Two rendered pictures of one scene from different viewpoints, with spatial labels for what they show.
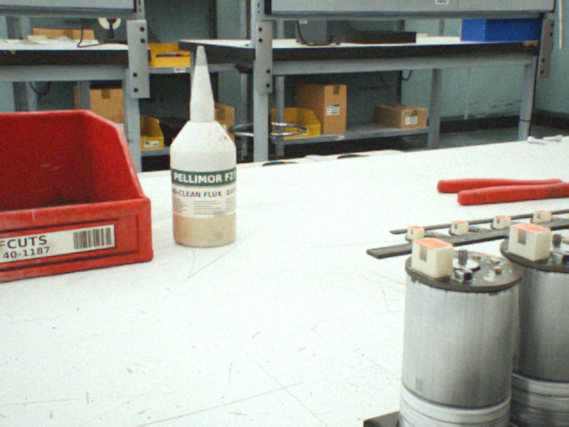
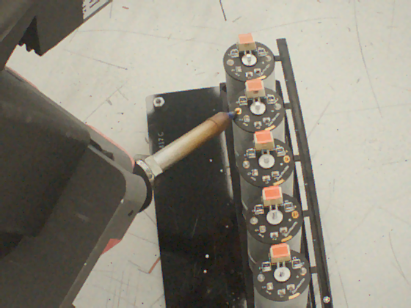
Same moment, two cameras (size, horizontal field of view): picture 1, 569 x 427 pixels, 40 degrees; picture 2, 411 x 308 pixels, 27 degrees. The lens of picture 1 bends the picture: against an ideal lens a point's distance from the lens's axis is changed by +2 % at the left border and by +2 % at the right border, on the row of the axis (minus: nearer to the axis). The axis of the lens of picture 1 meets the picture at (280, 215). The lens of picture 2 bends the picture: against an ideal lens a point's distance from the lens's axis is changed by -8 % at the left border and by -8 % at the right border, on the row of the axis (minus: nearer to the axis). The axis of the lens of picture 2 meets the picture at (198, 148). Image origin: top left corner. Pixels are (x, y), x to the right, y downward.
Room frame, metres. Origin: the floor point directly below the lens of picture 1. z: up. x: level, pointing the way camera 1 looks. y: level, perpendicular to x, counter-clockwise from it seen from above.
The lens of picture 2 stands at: (0.26, -0.28, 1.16)
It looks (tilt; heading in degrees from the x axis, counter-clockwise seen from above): 58 degrees down; 119
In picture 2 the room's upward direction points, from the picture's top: 8 degrees counter-clockwise
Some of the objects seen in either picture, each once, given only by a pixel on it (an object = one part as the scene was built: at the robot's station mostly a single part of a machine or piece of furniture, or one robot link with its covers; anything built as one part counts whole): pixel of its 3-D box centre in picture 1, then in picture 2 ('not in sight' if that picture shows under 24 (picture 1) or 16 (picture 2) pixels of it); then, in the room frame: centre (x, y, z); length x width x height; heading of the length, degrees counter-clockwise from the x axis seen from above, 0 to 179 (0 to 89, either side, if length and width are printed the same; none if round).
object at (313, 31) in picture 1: (320, 31); not in sight; (2.94, -0.14, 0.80); 0.15 x 0.12 x 0.10; 47
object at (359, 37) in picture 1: (379, 37); not in sight; (3.10, -0.39, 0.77); 0.24 x 0.16 x 0.04; 117
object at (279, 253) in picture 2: not in sight; (279, 255); (0.21, -0.13, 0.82); 0.01 x 0.01 x 0.01; 28
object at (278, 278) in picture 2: not in sight; (281, 295); (0.21, -0.14, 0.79); 0.02 x 0.02 x 0.05
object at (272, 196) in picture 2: not in sight; (272, 198); (0.20, -0.11, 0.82); 0.01 x 0.01 x 0.01; 28
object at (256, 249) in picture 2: not in sight; (274, 242); (0.20, -0.11, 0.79); 0.02 x 0.02 x 0.05
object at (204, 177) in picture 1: (203, 146); not in sight; (0.39, 0.04, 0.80); 0.03 x 0.03 x 0.10
